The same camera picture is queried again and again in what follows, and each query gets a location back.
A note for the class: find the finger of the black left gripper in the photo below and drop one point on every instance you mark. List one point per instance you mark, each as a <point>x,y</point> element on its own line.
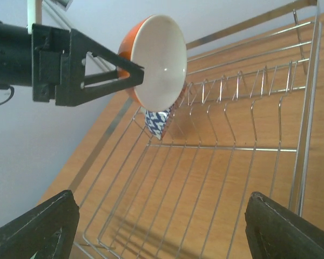
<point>76,88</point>
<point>81,44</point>

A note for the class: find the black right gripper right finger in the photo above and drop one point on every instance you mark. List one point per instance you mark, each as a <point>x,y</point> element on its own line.
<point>273,231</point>

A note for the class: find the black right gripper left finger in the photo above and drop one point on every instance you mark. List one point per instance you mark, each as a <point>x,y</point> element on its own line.
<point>46,231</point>

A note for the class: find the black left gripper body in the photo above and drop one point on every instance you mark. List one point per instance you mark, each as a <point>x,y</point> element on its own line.
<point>50,64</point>

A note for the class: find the red blue patterned bowl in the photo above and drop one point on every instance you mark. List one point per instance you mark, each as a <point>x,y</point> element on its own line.
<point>158,122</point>

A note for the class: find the steel wire dish rack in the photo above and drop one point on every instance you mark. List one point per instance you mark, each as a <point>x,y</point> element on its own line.
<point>180,190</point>

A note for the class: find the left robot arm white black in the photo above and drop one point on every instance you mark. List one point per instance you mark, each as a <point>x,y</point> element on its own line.
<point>16,59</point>

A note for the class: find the aluminium frame post left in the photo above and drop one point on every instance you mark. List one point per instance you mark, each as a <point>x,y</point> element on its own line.
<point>56,10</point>

